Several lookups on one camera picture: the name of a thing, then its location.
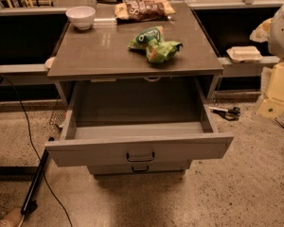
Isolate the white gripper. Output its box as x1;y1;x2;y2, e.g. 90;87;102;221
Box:
249;18;284;106

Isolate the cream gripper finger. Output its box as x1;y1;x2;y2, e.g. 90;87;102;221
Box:
256;97;284;119

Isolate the green rice chip bag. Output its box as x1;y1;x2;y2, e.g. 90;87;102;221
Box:
127;26;183;63

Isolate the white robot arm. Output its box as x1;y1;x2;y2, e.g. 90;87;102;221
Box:
250;4;284;118

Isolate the grey lower drawer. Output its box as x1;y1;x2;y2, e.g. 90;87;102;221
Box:
88;160;191;175

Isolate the open grey top drawer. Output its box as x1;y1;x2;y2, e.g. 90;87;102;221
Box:
46;78;233;166

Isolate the brown chip bag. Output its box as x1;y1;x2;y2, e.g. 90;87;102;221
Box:
115;0;175;22

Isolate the grey drawer cabinet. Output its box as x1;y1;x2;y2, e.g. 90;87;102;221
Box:
46;1;224;107

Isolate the white foam takeout container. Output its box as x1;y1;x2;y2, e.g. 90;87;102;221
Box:
226;46;262;62

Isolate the white bowl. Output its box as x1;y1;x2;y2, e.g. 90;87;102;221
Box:
65;6;96;30

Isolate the small round pink object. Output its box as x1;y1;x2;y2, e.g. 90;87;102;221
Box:
44;57;55;69

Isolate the black metal floor bar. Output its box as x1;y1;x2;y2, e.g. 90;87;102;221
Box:
21;149;49;216

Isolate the tan shoe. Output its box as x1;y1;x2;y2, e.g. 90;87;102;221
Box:
0;208;25;227

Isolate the black top drawer handle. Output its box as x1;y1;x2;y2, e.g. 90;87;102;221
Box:
126;152;155;163

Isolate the wire mesh basket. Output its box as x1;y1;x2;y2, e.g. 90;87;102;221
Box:
49;98;67;130

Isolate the black floor cable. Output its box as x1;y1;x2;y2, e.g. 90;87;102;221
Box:
0;75;74;227

